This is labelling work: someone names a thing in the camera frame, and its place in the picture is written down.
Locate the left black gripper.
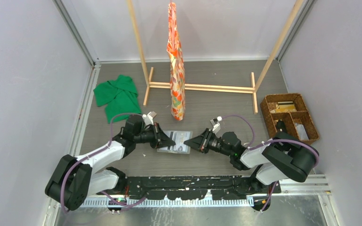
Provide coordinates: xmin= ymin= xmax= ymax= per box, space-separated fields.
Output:
xmin=134 ymin=122 xmax=175 ymax=150

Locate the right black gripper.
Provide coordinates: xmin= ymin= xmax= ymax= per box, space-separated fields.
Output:
xmin=184 ymin=128 xmax=234 ymax=157

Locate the grey card holder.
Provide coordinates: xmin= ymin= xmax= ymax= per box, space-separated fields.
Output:
xmin=157 ymin=130 xmax=193 ymax=154

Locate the white credit card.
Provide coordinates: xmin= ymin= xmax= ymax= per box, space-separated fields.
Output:
xmin=173 ymin=131 xmax=191 ymax=152

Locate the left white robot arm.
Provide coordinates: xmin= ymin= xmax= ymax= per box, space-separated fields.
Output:
xmin=44 ymin=112 xmax=175 ymax=212

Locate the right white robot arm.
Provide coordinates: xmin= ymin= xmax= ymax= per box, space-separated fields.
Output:
xmin=184 ymin=129 xmax=320 ymax=193

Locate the gold card in basket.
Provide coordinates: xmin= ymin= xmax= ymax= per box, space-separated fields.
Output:
xmin=269 ymin=101 xmax=297 ymax=113

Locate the orange patterned hanging cloth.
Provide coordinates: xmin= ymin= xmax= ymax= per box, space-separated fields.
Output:
xmin=166 ymin=1 xmax=185 ymax=121

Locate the green cloth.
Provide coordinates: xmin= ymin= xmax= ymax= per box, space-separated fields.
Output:
xmin=93 ymin=75 xmax=142 ymax=123

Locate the wooden hanging rack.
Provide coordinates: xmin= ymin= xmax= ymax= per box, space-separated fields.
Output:
xmin=126 ymin=0 xmax=304 ymax=114

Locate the black object in basket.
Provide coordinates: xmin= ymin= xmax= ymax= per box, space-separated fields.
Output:
xmin=276 ymin=120 xmax=288 ymax=133

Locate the brown wicker basket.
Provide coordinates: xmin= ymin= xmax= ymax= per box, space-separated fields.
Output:
xmin=260 ymin=93 xmax=320 ymax=145

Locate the white paper in basket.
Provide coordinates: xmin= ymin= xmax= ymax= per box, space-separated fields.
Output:
xmin=294 ymin=122 xmax=309 ymax=140

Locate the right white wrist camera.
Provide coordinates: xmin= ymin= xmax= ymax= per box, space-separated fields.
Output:
xmin=210 ymin=116 xmax=222 ymax=134

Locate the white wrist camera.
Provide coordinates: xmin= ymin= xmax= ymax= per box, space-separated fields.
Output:
xmin=210 ymin=116 xmax=222 ymax=134
xmin=142 ymin=111 xmax=157 ymax=126

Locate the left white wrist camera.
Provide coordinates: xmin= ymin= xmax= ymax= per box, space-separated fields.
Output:
xmin=142 ymin=111 xmax=157 ymax=126

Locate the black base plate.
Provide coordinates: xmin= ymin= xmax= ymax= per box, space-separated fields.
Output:
xmin=105 ymin=176 xmax=272 ymax=201

